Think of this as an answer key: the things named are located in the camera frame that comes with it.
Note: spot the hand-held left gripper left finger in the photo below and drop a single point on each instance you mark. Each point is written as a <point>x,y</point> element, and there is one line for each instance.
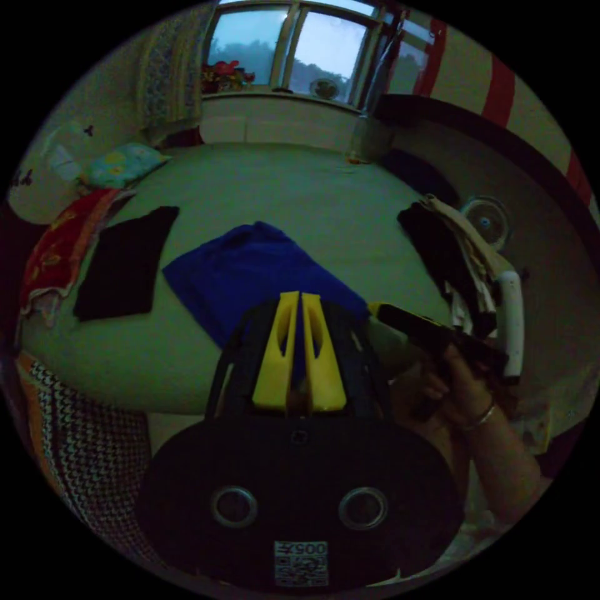
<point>274,375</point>

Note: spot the small white fan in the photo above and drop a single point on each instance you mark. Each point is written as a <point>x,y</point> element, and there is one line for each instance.
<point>324,89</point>

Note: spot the light blue printed pillow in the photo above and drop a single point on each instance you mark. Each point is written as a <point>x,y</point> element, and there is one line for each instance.
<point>124,164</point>

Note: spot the red printed blanket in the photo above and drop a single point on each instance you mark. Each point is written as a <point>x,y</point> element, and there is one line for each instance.
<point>56,248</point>

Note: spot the bed with green sheet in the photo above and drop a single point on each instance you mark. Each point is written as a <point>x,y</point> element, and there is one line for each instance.
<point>290,187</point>

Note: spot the person's right forearm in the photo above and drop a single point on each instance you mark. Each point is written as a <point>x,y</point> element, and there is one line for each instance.
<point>506,464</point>

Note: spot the person's right hand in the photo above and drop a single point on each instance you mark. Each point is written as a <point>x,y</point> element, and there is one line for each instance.
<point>450,394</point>

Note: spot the window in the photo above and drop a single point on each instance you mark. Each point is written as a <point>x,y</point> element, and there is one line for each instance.
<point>309,51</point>

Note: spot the standing fan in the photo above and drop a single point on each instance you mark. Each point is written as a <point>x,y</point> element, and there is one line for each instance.
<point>487,220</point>

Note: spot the red flowers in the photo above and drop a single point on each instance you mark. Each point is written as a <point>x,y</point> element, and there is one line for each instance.
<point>225,75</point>

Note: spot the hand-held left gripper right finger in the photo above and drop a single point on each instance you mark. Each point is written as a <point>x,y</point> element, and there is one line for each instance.
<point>326,379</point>

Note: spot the blue short sleeve shirt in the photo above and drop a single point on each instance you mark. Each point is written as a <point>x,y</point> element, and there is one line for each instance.
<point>253,272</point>

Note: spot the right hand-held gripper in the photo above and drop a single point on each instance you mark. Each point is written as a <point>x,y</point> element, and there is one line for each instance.
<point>436,335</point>

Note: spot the pile of clothes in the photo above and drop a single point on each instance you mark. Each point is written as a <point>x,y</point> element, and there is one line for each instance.
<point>450,253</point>

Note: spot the black folded garment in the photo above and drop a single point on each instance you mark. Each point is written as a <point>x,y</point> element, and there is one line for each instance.
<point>124,267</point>

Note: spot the patterned curtain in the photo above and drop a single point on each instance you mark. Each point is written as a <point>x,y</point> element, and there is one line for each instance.
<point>171,70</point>

